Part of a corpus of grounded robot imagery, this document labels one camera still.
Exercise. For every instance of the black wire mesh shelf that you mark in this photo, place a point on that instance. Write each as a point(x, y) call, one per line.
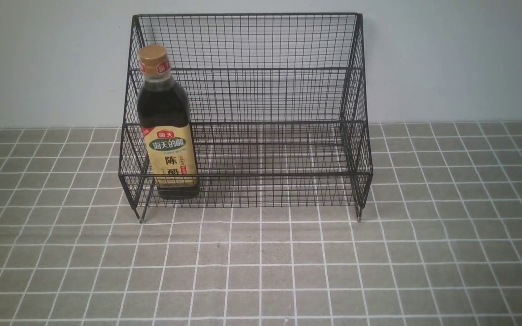
point(278, 109)

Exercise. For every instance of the dark vinegar bottle gold cap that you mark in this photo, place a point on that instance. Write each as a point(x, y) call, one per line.
point(163, 110)

